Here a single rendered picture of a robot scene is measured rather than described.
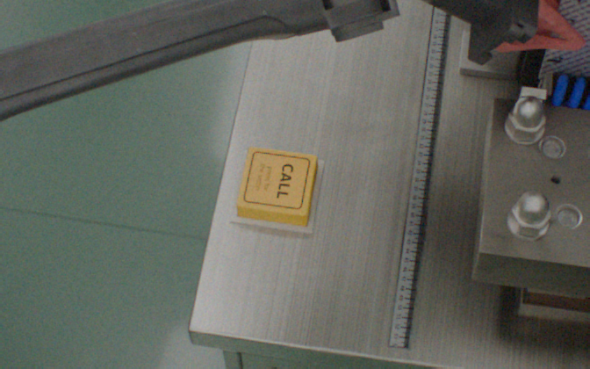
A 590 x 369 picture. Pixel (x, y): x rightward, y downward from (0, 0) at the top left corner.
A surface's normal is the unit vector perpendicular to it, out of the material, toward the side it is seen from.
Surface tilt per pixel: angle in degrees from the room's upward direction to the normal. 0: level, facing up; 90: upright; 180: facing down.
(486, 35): 62
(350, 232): 0
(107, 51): 39
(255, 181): 0
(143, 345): 0
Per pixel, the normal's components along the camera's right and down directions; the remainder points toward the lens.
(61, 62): 0.45, -0.01
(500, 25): -0.88, -0.34
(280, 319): -0.01, -0.49
